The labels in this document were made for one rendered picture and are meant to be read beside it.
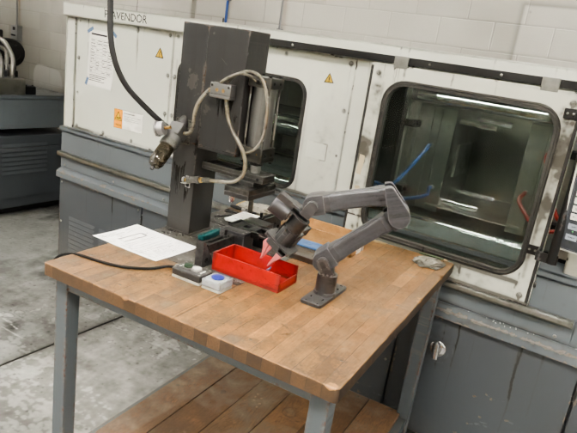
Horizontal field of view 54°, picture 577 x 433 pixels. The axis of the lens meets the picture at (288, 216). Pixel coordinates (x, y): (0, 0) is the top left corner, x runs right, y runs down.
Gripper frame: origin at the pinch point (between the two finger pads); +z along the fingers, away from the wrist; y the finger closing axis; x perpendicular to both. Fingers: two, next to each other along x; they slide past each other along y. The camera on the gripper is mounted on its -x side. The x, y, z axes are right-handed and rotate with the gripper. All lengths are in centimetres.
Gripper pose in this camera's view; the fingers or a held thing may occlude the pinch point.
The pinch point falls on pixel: (265, 259)
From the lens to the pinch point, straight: 178.6
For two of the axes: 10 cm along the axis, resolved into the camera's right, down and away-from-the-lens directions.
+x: -4.8, 1.7, -8.6
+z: -5.7, 6.9, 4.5
